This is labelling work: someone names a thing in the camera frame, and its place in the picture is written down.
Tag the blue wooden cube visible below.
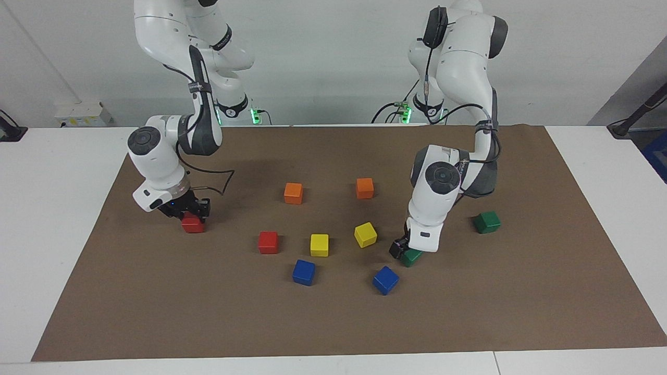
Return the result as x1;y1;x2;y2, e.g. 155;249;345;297
292;259;316;286
372;266;400;296

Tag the blue crate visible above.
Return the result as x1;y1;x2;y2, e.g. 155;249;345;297
642;130;667;184

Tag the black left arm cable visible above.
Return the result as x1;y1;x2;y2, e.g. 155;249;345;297
418;5;502;165

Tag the black stand pole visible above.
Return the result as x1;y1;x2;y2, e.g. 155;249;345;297
607;83;667;139

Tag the brown table mat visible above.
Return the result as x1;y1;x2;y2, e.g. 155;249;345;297
31;124;667;362

